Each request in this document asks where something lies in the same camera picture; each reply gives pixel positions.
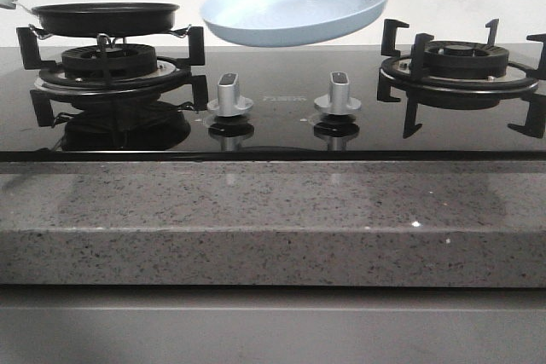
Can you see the light blue plate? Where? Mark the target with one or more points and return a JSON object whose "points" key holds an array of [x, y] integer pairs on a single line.
{"points": [[286, 23]]}

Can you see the black frying pan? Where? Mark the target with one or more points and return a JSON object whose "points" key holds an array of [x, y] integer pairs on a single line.
{"points": [[117, 20]]}

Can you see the right black burner head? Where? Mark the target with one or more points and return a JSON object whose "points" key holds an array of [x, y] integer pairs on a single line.
{"points": [[465, 60]]}

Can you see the black burner head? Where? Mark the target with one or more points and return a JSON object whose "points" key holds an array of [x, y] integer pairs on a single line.
{"points": [[126, 60], [465, 60]]}

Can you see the right silver stove knob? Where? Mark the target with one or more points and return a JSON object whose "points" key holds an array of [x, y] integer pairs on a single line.
{"points": [[338, 100]]}

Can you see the silver stove knob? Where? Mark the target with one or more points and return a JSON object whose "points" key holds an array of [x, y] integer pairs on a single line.
{"points": [[338, 100], [230, 102]]}

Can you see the black glass gas cooktop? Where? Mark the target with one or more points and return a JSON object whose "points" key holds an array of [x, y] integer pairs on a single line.
{"points": [[283, 123]]}

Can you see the left silver stove knob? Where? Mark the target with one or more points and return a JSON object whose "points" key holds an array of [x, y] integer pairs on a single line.
{"points": [[230, 102]]}

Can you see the left black pan support grate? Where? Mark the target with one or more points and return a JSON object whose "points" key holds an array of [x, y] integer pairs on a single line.
{"points": [[115, 105]]}

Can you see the left black burner head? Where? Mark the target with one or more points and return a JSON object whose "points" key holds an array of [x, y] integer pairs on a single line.
{"points": [[126, 60]]}

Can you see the grey cabinet drawer front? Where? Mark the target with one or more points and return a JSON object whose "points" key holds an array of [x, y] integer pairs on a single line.
{"points": [[48, 324]]}

